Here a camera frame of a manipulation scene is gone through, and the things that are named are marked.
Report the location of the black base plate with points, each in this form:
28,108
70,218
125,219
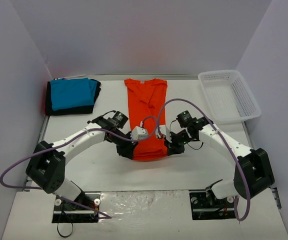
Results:
66,212
204,207

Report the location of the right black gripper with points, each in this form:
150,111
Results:
175,148

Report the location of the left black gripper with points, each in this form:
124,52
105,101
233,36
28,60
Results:
126,151

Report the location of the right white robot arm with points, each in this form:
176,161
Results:
253,172

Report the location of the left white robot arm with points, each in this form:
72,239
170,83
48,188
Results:
48,167

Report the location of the orange t shirt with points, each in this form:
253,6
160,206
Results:
145,98

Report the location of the black folded t shirt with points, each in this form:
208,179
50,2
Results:
71,111

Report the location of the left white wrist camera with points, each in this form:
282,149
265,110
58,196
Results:
139,134

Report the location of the white plastic basket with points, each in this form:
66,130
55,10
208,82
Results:
228,96

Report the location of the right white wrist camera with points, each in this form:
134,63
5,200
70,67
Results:
162,132

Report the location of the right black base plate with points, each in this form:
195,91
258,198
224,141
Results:
204,207

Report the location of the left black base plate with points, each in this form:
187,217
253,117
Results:
66,212

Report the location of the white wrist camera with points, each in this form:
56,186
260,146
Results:
162,132
139,134

